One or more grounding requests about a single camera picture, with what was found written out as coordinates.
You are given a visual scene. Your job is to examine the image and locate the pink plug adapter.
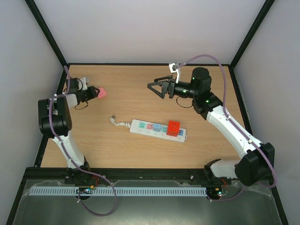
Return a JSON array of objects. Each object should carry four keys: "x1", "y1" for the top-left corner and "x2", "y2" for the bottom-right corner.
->
[{"x1": 97, "y1": 88, "x2": 107, "y2": 98}]

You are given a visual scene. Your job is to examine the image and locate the blue usb charger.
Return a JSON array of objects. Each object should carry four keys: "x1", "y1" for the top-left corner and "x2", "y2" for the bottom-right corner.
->
[{"x1": 153, "y1": 124, "x2": 161, "y2": 132}]

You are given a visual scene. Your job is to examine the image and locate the red cube socket adapter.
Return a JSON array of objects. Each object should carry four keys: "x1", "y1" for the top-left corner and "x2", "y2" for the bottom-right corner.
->
[{"x1": 166, "y1": 120, "x2": 180, "y2": 137}]

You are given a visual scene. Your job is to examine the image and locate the white power strip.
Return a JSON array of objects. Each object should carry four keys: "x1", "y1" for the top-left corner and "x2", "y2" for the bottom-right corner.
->
[{"x1": 129, "y1": 119, "x2": 187, "y2": 143}]

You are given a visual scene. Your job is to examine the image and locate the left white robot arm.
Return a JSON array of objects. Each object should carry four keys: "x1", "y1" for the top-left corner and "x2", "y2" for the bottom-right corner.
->
[{"x1": 38, "y1": 77, "x2": 101, "y2": 186}]

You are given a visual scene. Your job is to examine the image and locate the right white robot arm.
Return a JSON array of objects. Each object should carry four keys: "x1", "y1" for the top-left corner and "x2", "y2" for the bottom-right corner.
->
[{"x1": 147, "y1": 67, "x2": 275, "y2": 187}]

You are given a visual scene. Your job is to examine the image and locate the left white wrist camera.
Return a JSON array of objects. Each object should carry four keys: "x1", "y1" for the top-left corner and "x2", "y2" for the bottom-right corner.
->
[{"x1": 78, "y1": 76, "x2": 89, "y2": 90}]

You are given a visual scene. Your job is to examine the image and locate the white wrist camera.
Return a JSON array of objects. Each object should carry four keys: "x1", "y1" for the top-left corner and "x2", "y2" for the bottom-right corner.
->
[
  {"x1": 78, "y1": 76, "x2": 89, "y2": 90},
  {"x1": 168, "y1": 62, "x2": 181, "y2": 83}
]

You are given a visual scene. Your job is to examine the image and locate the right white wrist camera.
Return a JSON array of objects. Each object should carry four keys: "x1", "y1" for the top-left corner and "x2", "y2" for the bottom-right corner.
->
[{"x1": 168, "y1": 62, "x2": 181, "y2": 83}]

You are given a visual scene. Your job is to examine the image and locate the white coiled power cord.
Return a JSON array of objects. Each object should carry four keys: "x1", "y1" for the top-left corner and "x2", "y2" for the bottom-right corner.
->
[{"x1": 109, "y1": 114, "x2": 131, "y2": 128}]

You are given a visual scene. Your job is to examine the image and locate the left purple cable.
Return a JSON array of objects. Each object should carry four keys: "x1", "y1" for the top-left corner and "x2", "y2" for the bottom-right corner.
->
[{"x1": 48, "y1": 65, "x2": 117, "y2": 217}]

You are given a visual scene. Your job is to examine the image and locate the light blue cable duct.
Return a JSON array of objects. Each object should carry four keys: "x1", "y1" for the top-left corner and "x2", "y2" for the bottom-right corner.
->
[{"x1": 29, "y1": 187, "x2": 207, "y2": 197}]

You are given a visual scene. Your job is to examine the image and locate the black aluminium frame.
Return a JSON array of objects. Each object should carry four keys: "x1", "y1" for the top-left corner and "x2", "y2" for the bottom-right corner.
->
[{"x1": 7, "y1": 0, "x2": 288, "y2": 225}]

